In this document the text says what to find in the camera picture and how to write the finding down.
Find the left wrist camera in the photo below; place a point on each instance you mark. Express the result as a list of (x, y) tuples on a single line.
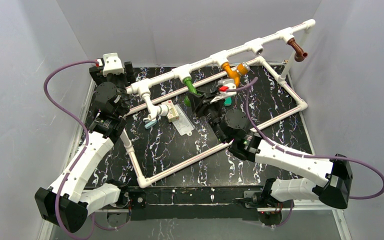
[(111, 64)]

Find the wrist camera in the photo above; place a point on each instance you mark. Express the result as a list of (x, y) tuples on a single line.
[(111, 64), (225, 88)]

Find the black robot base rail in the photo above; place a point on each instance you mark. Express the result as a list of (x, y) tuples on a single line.
[(246, 203)]

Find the light blue faucet handle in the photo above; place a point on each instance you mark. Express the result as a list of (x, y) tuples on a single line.
[(149, 124)]

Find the green water faucet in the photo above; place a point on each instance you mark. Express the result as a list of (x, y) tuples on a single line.
[(187, 81)]

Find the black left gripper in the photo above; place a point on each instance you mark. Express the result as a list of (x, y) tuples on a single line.
[(113, 77)]

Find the teal plastic cap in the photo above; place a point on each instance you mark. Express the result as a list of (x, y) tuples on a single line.
[(228, 102)]

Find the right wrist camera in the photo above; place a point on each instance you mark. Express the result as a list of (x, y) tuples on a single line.
[(225, 88)]

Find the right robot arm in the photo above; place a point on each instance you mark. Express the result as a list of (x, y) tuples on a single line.
[(327, 180)]

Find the white PVC pipe frame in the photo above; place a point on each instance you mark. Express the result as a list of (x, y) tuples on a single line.
[(255, 46)]

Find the orange water faucet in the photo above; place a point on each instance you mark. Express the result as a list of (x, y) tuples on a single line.
[(236, 74)]

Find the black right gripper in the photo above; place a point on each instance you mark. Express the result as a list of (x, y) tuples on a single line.
[(200, 104)]

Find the white water faucet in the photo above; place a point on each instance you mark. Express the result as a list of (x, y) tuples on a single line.
[(154, 110)]

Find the brown water faucet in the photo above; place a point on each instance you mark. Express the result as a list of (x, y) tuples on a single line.
[(300, 55)]

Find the small cardboard box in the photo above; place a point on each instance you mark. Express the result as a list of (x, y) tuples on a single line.
[(172, 115)]

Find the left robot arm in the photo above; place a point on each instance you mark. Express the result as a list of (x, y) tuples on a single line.
[(65, 202)]

